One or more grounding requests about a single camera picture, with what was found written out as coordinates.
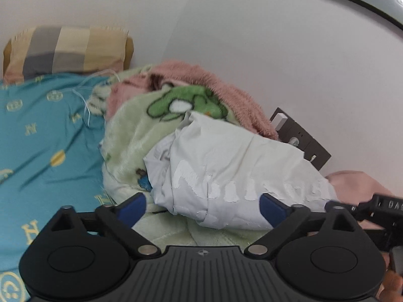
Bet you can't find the green cartoon fleece blanket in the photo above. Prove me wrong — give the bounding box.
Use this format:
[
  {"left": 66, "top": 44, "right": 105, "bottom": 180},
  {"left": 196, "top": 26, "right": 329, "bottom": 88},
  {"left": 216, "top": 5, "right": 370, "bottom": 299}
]
[{"left": 91, "top": 64, "right": 276, "bottom": 250}]

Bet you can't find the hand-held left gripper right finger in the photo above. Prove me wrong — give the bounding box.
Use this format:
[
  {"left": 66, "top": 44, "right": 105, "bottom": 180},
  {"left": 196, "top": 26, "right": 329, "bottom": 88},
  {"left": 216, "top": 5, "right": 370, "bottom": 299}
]
[{"left": 244, "top": 193, "right": 360, "bottom": 257}]

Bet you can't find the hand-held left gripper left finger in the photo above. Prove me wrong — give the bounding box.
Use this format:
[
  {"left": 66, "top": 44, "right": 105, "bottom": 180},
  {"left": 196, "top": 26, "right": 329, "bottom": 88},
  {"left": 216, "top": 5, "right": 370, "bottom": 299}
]
[{"left": 50, "top": 192, "right": 162, "bottom": 257}]

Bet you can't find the pale pink cloth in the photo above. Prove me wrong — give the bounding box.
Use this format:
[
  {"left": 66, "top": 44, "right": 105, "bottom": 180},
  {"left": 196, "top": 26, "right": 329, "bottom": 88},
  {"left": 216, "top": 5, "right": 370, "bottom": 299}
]
[{"left": 326, "top": 170, "right": 395, "bottom": 231}]

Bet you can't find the dark grey wall socket panel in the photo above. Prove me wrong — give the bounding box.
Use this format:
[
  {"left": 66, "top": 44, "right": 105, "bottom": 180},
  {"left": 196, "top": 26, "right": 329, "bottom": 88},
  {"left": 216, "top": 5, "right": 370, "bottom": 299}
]
[{"left": 270, "top": 107, "right": 332, "bottom": 171}]

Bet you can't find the teal printed bed sheet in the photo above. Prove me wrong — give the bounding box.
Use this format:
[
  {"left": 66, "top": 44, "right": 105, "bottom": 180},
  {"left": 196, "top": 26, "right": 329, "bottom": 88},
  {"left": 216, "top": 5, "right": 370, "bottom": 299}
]
[{"left": 0, "top": 72, "right": 152, "bottom": 302}]

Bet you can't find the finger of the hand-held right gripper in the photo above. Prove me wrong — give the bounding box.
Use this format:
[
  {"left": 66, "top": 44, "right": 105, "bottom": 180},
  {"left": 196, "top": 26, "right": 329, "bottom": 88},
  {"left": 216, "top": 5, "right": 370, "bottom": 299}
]
[{"left": 324, "top": 200, "right": 375, "bottom": 224}]

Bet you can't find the checked pillow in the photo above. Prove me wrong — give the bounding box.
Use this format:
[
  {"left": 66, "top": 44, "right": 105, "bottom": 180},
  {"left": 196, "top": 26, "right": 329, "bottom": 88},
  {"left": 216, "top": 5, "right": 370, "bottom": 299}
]
[{"left": 3, "top": 26, "right": 134, "bottom": 82}]

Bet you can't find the white t-shirt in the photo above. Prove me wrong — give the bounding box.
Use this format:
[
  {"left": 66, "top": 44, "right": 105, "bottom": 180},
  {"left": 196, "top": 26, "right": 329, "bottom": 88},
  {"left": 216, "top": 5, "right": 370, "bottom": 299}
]
[{"left": 143, "top": 111, "right": 338, "bottom": 231}]

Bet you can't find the white thin cable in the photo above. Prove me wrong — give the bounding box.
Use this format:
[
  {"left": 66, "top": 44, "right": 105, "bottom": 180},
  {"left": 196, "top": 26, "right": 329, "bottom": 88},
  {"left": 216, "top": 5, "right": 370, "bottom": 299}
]
[{"left": 71, "top": 69, "right": 122, "bottom": 129}]

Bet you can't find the person's right hand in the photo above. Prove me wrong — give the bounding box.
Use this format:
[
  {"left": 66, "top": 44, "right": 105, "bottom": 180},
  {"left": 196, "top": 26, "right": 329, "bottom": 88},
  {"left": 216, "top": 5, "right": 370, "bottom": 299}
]
[{"left": 376, "top": 271, "right": 403, "bottom": 302}]

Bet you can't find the pink fleece blanket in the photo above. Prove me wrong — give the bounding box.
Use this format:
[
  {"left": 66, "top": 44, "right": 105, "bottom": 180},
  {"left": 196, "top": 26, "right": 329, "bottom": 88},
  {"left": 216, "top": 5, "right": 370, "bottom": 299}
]
[{"left": 105, "top": 59, "right": 280, "bottom": 141}]

